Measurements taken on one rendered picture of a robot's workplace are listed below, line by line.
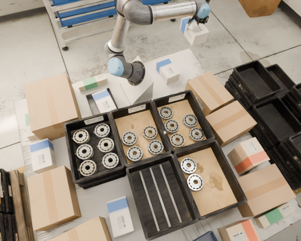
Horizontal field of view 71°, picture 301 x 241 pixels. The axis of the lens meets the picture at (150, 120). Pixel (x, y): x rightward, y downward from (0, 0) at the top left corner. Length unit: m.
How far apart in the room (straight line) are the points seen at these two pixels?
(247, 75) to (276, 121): 0.54
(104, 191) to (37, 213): 0.39
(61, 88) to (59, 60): 1.51
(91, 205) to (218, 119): 1.02
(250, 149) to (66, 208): 1.15
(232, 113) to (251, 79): 0.85
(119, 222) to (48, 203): 0.42
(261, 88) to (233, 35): 1.43
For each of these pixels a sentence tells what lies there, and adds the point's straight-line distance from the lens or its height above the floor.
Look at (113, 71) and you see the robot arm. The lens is 1.49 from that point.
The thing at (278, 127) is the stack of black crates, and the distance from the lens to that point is 2.37.
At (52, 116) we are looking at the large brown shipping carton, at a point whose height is 0.90.
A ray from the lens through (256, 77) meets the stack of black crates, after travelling 2.45.
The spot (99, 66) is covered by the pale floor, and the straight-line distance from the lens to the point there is 2.94.
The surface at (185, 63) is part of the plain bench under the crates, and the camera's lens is 2.02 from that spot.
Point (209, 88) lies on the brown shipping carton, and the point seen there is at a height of 0.86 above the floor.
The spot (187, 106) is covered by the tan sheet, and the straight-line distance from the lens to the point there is 1.59.
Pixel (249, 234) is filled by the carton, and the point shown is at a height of 0.85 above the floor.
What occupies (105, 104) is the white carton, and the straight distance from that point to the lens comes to 1.63.
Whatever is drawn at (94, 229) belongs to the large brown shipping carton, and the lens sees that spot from 1.28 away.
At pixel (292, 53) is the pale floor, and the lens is 3.76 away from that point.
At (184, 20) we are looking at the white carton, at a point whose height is 1.14.
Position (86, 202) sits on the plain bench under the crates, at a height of 0.70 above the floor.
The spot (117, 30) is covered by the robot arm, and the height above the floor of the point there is 1.25.
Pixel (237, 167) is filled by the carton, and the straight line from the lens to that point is 1.60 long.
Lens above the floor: 2.16
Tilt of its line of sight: 62 degrees down
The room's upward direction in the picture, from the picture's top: 5 degrees clockwise
